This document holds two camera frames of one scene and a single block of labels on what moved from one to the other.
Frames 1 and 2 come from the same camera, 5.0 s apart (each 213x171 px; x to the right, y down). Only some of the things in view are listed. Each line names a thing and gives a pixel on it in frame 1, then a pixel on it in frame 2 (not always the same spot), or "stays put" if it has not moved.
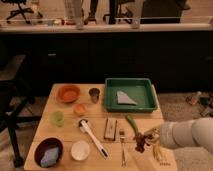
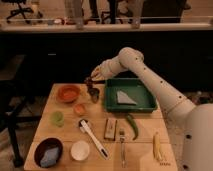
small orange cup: (80, 109) stays put
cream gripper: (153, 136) -> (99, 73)
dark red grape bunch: (141, 140) -> (91, 90)
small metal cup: (94, 93) stays put
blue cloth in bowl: (50, 157) stays put
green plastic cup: (57, 118) stays put
